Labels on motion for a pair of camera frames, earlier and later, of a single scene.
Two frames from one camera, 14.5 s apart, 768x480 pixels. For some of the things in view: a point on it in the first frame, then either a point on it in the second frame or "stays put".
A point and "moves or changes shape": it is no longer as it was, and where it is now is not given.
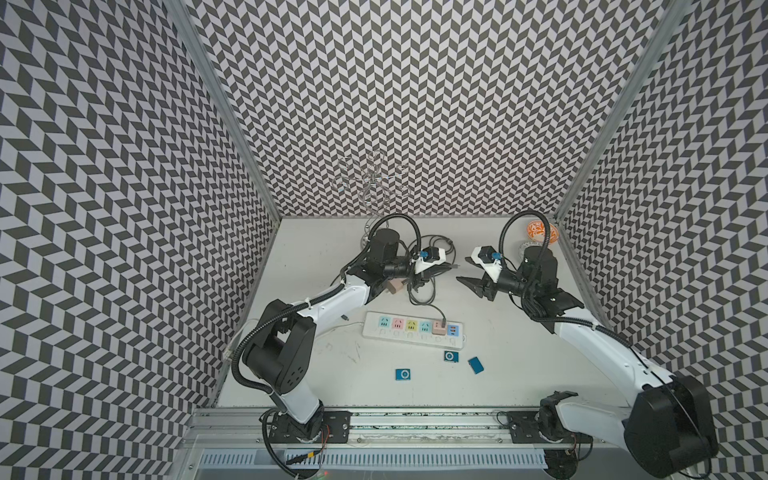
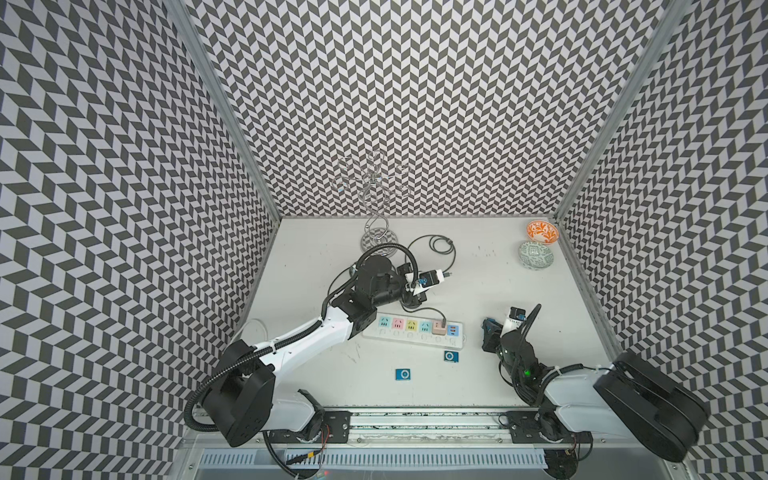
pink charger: [437, 329] stays put
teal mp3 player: [475, 365] -> [493, 321]
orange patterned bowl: [536, 231] stays put
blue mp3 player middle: [452, 356] stays put
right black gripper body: [490, 286] -> [492, 342]
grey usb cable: [444, 319] moves or changes shape
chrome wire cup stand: [374, 185] stays put
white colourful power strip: [414, 329] stays put
